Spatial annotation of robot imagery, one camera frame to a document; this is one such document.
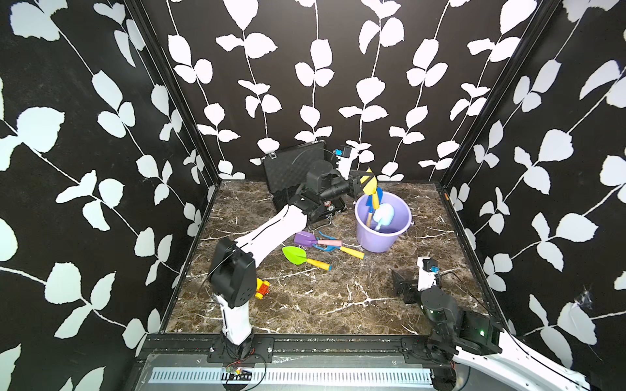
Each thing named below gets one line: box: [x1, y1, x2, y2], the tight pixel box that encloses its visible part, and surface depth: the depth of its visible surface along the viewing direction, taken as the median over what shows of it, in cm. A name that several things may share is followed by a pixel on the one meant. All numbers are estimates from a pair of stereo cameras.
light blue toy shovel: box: [373, 202, 395, 231], surface depth 98 cm
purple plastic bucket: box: [352, 191, 415, 254], surface depth 95 cm
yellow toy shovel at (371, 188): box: [360, 167, 380, 210], surface depth 77 cm
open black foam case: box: [262, 140, 348, 223], surface depth 67 cm
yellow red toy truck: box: [254, 276, 272, 300], surface depth 85 cm
